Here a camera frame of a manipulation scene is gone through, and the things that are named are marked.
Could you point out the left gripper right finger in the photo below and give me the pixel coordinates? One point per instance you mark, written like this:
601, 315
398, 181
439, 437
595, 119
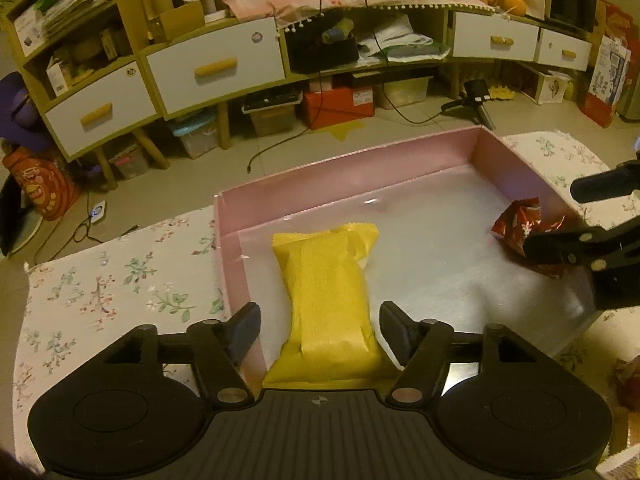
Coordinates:
423, 349

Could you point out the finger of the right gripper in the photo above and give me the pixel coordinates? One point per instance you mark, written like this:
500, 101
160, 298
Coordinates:
618, 182
595, 247

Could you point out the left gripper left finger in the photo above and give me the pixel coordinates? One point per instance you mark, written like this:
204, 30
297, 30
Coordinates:
218, 350

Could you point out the red snack bag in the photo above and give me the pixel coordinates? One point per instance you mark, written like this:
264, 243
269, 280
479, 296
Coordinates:
520, 220
627, 383

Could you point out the plain yellow snack bag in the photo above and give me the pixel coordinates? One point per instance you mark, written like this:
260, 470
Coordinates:
332, 343

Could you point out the floral tablecloth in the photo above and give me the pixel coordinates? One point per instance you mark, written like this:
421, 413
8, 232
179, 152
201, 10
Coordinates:
165, 274

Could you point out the pink cardboard tray box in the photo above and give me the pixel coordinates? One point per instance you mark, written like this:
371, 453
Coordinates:
434, 200

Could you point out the orange printed bag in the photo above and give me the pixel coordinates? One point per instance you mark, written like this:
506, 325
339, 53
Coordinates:
46, 180

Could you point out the red storage box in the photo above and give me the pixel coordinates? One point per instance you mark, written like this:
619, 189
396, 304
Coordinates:
336, 106

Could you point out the purple cushion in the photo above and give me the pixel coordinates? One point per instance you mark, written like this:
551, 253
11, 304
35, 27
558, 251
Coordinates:
21, 123

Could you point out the wooden cabinet with drawers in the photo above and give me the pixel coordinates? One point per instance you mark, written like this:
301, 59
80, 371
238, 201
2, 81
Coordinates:
100, 69

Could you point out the black box on shelf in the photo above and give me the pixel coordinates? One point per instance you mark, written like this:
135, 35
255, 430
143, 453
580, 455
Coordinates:
308, 54

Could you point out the small camera tripod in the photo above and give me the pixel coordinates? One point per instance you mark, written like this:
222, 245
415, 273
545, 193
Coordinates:
475, 95

